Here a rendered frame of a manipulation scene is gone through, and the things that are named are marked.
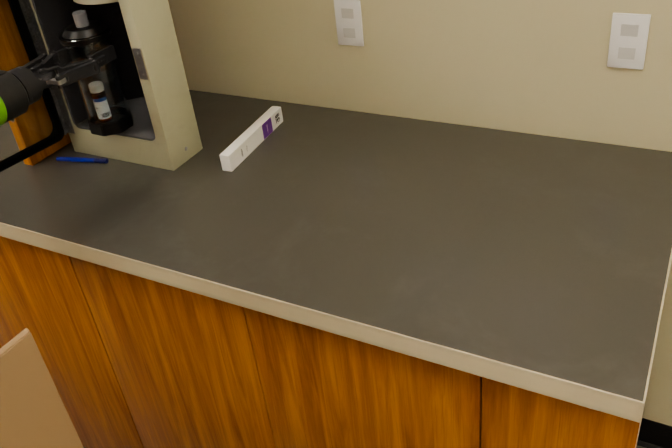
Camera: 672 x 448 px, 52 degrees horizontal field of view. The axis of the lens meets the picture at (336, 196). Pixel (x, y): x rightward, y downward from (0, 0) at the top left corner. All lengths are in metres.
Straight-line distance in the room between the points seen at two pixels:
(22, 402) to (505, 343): 0.66
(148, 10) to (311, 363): 0.79
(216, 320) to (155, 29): 0.62
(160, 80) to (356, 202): 0.51
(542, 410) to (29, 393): 0.72
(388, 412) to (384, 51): 0.85
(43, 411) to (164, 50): 0.93
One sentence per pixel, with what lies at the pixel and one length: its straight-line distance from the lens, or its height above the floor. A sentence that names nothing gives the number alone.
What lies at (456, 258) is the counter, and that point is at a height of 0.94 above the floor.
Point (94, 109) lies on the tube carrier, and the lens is 1.63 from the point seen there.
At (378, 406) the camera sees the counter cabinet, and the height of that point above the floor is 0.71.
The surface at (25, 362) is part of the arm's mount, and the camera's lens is 0.79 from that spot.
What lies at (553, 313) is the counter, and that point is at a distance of 1.13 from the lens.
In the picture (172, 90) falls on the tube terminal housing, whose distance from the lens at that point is 1.59.
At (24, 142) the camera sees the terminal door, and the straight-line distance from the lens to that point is 1.75.
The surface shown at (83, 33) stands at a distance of 1.57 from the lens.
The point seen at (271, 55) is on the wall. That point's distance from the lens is 1.87.
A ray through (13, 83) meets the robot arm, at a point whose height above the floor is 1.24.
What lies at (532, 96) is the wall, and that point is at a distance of 1.62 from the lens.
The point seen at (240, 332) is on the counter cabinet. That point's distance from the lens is 1.35.
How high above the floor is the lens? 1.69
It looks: 32 degrees down
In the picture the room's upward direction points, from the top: 7 degrees counter-clockwise
